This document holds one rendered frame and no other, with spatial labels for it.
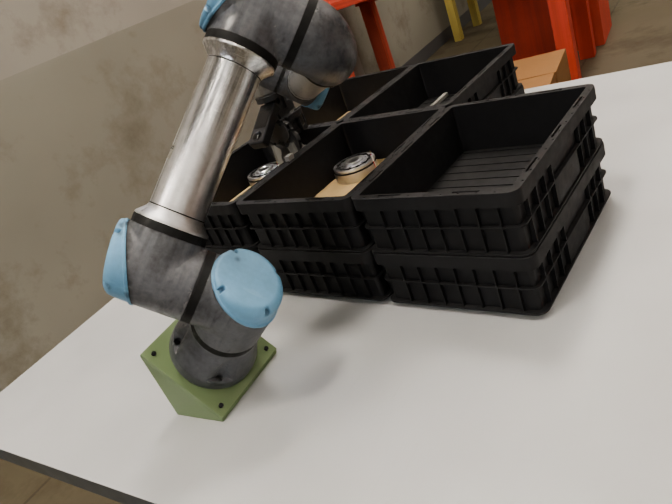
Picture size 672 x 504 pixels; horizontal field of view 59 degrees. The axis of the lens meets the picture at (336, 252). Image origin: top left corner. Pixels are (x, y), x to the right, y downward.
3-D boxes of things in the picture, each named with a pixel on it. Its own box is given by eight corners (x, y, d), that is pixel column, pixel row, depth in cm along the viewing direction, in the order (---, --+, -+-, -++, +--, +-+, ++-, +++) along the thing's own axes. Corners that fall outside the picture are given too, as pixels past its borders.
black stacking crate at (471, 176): (533, 264, 86) (516, 195, 81) (370, 257, 105) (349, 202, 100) (605, 143, 111) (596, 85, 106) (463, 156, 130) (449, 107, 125)
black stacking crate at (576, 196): (548, 323, 91) (532, 259, 86) (388, 307, 110) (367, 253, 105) (615, 194, 116) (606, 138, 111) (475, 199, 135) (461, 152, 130)
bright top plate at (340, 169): (361, 172, 131) (360, 169, 131) (326, 176, 137) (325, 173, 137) (382, 152, 137) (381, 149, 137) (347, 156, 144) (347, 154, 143)
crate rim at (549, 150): (520, 207, 82) (516, 192, 81) (351, 211, 101) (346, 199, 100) (599, 94, 107) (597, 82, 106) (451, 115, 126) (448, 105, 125)
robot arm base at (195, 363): (217, 406, 99) (234, 382, 91) (150, 347, 100) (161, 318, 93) (269, 350, 109) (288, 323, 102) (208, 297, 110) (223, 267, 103)
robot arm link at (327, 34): (390, 21, 89) (331, 75, 137) (323, -12, 87) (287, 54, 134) (360, 93, 90) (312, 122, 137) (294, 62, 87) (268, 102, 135)
